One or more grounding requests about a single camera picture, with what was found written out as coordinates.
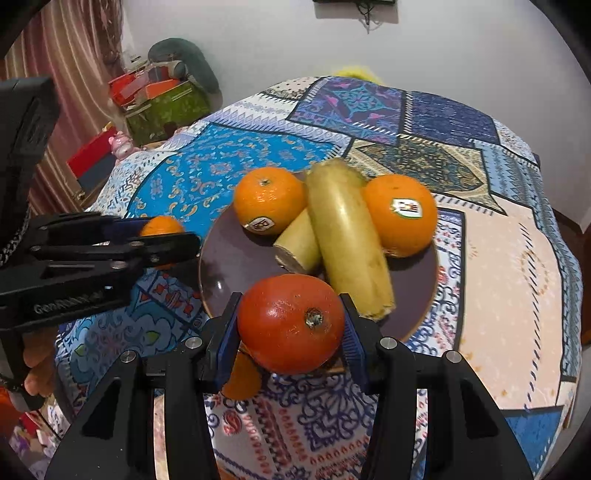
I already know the pink toy figure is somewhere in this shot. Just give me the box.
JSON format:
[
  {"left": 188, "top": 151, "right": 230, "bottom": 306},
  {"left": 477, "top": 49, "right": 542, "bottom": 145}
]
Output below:
[{"left": 107, "top": 130, "right": 136, "bottom": 158}]

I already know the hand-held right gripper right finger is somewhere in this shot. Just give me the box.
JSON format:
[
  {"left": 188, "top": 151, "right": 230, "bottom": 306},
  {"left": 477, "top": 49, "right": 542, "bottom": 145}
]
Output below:
[{"left": 338, "top": 293, "right": 528, "bottom": 480}]

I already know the patchwork printed blanket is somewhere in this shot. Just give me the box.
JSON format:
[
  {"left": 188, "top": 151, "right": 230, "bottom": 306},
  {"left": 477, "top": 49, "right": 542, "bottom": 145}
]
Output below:
[{"left": 54, "top": 75, "right": 583, "bottom": 480}]

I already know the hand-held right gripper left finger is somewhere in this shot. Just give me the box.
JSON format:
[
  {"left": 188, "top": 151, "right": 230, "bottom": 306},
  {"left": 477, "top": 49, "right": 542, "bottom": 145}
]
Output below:
[{"left": 44, "top": 292, "right": 244, "bottom": 480}]

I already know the long banana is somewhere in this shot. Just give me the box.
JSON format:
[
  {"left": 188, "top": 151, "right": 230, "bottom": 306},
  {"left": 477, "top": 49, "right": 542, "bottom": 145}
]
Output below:
[{"left": 305, "top": 158, "right": 396, "bottom": 322}]

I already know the black white braided cord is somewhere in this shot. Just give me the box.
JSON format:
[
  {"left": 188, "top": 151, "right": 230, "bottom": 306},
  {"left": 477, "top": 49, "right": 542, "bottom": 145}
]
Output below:
[{"left": 0, "top": 205, "right": 32, "bottom": 269}]

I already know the short banana piece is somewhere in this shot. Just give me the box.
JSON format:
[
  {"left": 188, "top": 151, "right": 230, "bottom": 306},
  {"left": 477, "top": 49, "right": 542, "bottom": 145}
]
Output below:
[{"left": 272, "top": 208, "right": 322, "bottom": 274}]

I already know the green patterned box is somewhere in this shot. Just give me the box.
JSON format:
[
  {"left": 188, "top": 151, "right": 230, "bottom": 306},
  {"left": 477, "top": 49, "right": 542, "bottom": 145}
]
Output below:
[{"left": 124, "top": 80, "right": 214, "bottom": 147}]

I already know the striped brown curtain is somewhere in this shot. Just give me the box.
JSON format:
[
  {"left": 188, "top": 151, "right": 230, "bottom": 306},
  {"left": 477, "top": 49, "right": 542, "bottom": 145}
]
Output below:
[{"left": 0, "top": 0, "right": 124, "bottom": 217}]

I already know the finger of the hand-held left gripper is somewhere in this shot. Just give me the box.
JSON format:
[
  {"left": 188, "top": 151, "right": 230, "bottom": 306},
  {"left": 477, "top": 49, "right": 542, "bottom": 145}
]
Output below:
[
  {"left": 29, "top": 211, "right": 145, "bottom": 253},
  {"left": 41, "top": 232, "right": 202, "bottom": 297}
]

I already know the large orange with sticker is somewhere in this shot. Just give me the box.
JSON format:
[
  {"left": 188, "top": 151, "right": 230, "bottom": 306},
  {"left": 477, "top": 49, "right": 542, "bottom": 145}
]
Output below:
[
  {"left": 361, "top": 174, "right": 438, "bottom": 258},
  {"left": 233, "top": 167, "right": 308, "bottom": 237}
]

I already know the small tangerine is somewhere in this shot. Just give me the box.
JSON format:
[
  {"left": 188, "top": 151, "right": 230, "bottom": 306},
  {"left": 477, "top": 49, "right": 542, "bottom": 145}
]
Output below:
[
  {"left": 139, "top": 215, "right": 186, "bottom": 271},
  {"left": 222, "top": 352, "right": 264, "bottom": 401}
]

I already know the red flat box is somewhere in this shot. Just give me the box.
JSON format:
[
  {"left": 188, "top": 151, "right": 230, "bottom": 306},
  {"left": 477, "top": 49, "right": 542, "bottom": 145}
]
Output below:
[{"left": 66, "top": 131, "right": 117, "bottom": 182}]

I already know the person's left hand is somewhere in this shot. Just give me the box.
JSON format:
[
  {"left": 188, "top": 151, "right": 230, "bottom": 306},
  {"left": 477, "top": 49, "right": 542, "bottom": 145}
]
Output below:
[{"left": 22, "top": 330, "right": 60, "bottom": 398}]

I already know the orange flat box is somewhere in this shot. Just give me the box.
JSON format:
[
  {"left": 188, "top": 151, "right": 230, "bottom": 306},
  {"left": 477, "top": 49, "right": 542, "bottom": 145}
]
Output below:
[{"left": 137, "top": 79, "right": 182, "bottom": 100}]

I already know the purple round plate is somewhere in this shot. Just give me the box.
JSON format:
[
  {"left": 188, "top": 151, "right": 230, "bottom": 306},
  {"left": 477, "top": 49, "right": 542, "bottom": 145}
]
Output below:
[{"left": 198, "top": 170, "right": 440, "bottom": 346}]

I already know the black cable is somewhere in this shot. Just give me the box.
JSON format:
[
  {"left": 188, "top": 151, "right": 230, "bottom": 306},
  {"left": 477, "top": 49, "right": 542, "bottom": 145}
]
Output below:
[{"left": 353, "top": 0, "right": 378, "bottom": 25}]

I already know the yellow foam ring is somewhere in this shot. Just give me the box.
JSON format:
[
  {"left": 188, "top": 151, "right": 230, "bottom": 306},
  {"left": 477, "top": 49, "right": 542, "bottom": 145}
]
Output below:
[{"left": 331, "top": 66, "right": 385, "bottom": 85}]

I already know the red tomato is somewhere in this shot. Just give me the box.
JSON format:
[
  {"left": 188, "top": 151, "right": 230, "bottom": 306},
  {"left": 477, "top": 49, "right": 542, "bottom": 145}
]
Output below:
[{"left": 236, "top": 274, "right": 347, "bottom": 376}]

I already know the red gift box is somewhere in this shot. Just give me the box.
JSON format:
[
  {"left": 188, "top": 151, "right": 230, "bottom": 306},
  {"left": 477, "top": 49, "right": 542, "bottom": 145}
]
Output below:
[{"left": 108, "top": 69, "right": 153, "bottom": 108}]

